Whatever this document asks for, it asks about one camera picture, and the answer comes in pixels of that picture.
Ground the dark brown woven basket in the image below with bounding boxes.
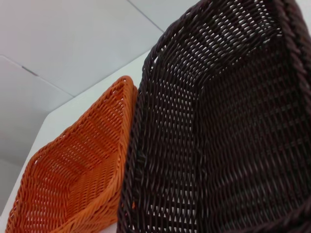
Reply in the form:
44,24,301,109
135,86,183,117
116,0,311,233

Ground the orange woven basket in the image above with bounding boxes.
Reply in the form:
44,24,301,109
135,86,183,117
4,75,138,233

